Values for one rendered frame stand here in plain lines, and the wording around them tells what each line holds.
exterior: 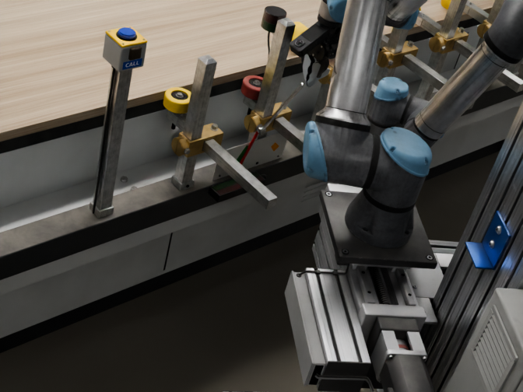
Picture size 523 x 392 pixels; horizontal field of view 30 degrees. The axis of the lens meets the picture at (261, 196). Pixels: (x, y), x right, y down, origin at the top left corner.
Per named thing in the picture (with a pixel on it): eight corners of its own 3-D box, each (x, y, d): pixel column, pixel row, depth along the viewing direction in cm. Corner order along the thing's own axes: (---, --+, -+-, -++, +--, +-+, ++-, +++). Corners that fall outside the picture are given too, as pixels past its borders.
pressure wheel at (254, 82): (268, 118, 283) (276, 85, 276) (247, 124, 278) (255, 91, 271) (250, 103, 287) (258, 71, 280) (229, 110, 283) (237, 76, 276)
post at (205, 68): (186, 206, 271) (218, 59, 242) (176, 209, 269) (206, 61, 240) (179, 199, 273) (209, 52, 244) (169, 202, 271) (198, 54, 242)
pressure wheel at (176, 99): (188, 123, 273) (195, 89, 266) (186, 139, 267) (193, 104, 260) (160, 117, 272) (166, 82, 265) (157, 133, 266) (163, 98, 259)
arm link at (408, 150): (420, 213, 205) (441, 162, 197) (358, 201, 203) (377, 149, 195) (415, 179, 214) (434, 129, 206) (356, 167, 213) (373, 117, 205)
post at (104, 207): (113, 213, 251) (136, 64, 224) (96, 218, 248) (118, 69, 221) (103, 203, 253) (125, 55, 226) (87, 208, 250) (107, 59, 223)
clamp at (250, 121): (289, 125, 279) (293, 110, 276) (253, 136, 270) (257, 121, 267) (276, 114, 281) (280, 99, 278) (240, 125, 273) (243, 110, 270)
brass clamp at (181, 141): (222, 148, 263) (225, 133, 260) (181, 161, 255) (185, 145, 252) (208, 136, 267) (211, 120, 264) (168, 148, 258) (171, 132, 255)
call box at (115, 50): (143, 69, 224) (148, 40, 220) (117, 75, 220) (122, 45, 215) (126, 54, 228) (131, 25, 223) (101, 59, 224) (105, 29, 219)
